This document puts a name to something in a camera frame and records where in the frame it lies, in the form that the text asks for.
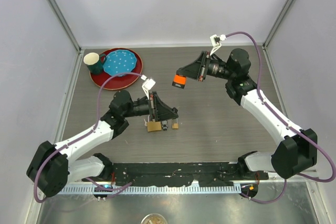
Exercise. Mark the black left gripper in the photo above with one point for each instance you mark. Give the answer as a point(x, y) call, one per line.
point(158, 110)

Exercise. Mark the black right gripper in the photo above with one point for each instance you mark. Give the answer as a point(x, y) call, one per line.
point(192, 71)

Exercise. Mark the keys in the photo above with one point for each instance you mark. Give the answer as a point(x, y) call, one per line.
point(164, 125)

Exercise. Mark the orange black padlock with keys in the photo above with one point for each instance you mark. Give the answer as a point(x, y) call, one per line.
point(179, 81)

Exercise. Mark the small brass long-shackle padlock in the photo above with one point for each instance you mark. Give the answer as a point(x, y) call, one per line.
point(175, 124)

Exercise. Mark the large brass padlock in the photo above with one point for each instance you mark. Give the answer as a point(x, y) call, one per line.
point(152, 125)

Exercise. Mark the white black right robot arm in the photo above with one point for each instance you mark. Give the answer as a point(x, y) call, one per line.
point(295, 150)

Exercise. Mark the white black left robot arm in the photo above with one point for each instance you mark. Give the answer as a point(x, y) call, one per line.
point(55, 165)

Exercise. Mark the blue dotted plate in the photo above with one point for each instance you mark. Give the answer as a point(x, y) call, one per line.
point(119, 61)

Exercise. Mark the dark green mug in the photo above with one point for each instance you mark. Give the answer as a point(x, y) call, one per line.
point(95, 62)

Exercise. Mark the round metal object bottom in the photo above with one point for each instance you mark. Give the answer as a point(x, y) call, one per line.
point(154, 219)

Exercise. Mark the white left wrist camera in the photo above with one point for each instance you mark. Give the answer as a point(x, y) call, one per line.
point(147, 85)

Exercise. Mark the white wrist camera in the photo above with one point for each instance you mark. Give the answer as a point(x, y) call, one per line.
point(216, 41)
point(147, 85)

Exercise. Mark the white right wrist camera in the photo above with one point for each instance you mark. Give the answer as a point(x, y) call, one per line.
point(216, 41)

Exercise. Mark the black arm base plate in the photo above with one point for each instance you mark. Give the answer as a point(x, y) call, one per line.
point(208, 174)

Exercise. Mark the slotted blue-white cable duct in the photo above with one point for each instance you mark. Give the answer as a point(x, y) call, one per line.
point(194, 188)

